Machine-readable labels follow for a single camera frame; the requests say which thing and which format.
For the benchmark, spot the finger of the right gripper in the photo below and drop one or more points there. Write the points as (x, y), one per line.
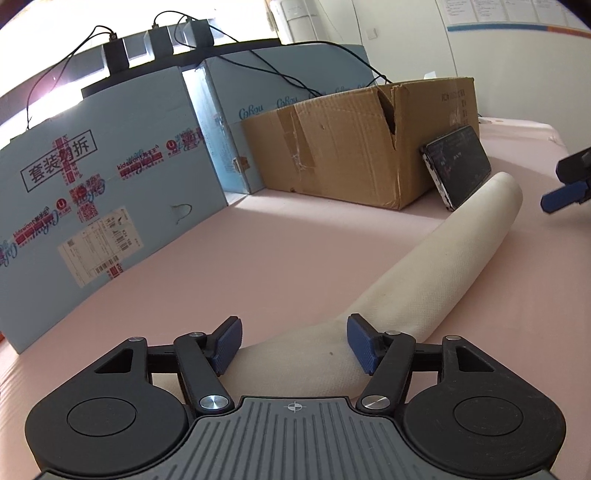
(569, 194)

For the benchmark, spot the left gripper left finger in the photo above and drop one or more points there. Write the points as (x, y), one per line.
(134, 405)

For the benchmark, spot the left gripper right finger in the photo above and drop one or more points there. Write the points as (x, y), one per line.
(454, 405)

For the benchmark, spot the white fabric shopping bag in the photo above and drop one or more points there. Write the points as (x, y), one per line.
(307, 264)

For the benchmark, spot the black smartphone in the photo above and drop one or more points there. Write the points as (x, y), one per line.
(458, 165)

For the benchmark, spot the open brown cardboard box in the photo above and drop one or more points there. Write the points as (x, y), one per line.
(360, 146)

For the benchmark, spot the light blue foam board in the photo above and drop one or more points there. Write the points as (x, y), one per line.
(93, 191)

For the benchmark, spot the black camera mounting bar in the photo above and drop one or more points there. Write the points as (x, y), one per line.
(183, 61)

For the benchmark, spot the black camera left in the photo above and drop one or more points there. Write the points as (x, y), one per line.
(115, 56)

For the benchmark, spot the black camera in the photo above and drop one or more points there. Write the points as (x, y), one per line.
(115, 56)
(197, 33)
(159, 42)

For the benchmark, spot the black camera middle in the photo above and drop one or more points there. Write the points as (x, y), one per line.
(159, 42)

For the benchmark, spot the black camera right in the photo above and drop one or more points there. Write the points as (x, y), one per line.
(197, 33)

